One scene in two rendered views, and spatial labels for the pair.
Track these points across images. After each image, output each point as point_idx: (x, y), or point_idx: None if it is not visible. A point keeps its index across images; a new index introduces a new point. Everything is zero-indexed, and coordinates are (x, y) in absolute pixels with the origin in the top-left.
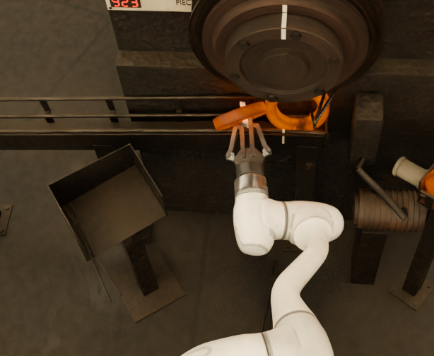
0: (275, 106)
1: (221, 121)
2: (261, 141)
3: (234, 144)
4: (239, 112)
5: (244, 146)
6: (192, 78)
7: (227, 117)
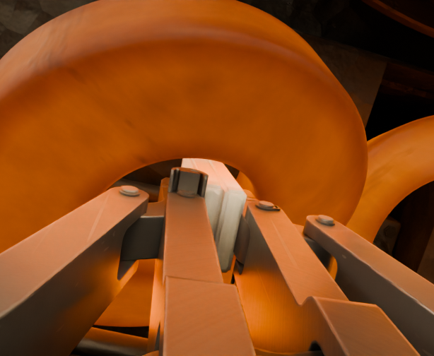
0: (371, 234)
1: (35, 46)
2: None
3: (66, 282)
4: (235, 10)
5: (228, 300)
6: None
7: (106, 12)
